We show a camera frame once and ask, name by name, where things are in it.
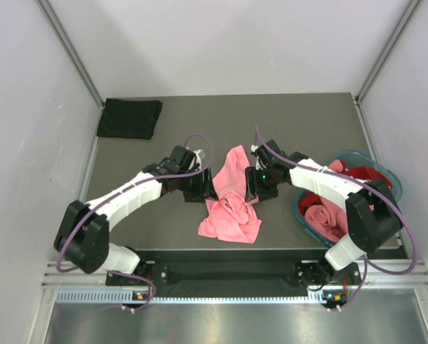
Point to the right aluminium corner post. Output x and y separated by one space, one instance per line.
405 18

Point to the left aluminium corner post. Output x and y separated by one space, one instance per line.
58 28

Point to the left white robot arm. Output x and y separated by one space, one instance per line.
84 234

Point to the pink shirt in basket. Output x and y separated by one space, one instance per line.
330 222

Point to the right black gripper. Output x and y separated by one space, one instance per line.
254 187

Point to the teal laundry basket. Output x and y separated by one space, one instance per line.
352 158

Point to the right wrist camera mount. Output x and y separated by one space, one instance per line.
259 165

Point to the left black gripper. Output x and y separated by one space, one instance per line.
204 190

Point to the aluminium corner post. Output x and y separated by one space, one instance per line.
58 28
405 18

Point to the red shirt in basket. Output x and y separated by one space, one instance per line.
360 172

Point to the folded black t shirt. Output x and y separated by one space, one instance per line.
129 119

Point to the slotted grey cable duct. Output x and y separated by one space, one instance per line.
132 297

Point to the pink t shirt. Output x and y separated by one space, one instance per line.
231 218

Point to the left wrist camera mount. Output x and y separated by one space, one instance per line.
196 165

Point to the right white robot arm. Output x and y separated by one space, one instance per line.
372 214

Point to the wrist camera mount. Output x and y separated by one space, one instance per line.
259 165
196 165

